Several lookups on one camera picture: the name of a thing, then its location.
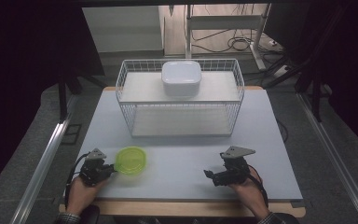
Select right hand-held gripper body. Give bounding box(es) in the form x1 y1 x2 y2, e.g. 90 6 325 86
213 146 256 187

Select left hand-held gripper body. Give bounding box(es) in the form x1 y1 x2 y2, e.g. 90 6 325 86
79 147 116 188

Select green round plastic container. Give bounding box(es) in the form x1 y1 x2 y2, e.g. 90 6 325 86
114 146 148 176

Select white wire shelf rack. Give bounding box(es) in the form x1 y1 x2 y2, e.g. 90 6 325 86
115 58 246 139

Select clear square lidded container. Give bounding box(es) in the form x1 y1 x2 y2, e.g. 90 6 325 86
160 60 203 97

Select person's left hand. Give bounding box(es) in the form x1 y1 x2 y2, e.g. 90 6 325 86
66 175 108 217

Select person's right hand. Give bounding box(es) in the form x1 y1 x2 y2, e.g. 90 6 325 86
229 173 270 220

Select black metal stand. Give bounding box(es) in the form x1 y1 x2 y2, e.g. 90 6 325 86
56 69 107 123
294 60 334 123

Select white power strip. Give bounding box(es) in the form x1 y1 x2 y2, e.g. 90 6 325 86
272 64 291 79

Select left hand-held gripper cable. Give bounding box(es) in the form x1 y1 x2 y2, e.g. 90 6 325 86
63 152 90 207

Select hand-held gripper cable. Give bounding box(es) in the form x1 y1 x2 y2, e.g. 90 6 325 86
247 165 270 209
63 152 90 207

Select right hand-held gripper cable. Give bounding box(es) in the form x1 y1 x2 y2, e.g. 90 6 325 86
247 165 270 209

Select silver metal floor rail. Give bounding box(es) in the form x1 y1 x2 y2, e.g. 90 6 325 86
296 92 358 224
9 114 73 224

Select black floor cables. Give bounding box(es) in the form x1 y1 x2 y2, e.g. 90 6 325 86
191 28 282 54

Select white metal desk frame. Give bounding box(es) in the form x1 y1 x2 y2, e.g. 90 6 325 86
185 3 273 71

